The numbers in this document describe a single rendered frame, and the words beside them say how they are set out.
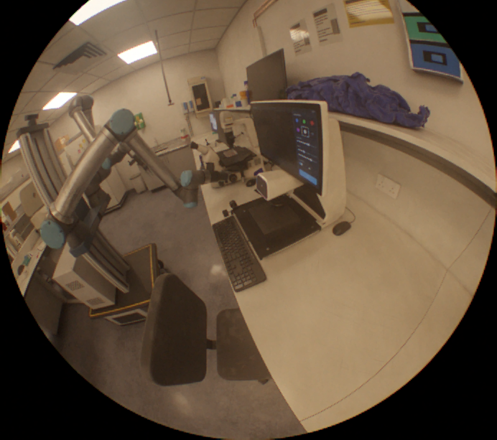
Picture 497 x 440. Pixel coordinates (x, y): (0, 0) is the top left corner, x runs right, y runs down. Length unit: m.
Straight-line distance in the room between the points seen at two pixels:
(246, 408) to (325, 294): 1.09
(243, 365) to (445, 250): 1.07
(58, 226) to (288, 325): 0.98
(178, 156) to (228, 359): 3.17
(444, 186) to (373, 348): 0.66
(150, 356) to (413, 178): 1.12
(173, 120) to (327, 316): 3.86
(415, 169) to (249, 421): 1.76
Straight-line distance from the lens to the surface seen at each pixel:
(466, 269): 1.03
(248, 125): 1.28
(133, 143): 0.94
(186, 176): 0.91
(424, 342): 0.83
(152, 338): 0.51
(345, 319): 0.66
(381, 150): 0.92
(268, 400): 1.43
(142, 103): 3.96
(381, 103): 0.72
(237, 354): 0.91
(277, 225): 0.63
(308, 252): 0.75
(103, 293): 1.58
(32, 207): 2.99
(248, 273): 0.69
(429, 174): 0.85
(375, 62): 1.06
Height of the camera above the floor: 1.37
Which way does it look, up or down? 33 degrees down
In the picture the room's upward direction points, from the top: 12 degrees counter-clockwise
